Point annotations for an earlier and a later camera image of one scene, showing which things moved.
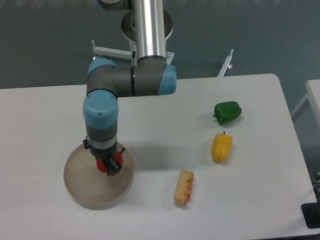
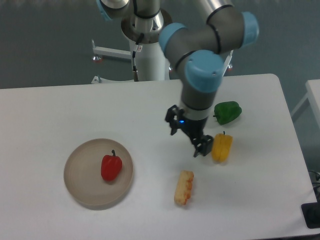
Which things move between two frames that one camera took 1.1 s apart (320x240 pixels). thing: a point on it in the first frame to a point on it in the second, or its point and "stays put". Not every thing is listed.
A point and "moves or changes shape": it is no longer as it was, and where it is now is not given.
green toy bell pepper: (226, 111) stays put
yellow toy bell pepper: (221, 144) stays put
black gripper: (102, 154) to (195, 128)
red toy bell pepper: (101, 165) moves or changes shape
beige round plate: (92, 189) stays put
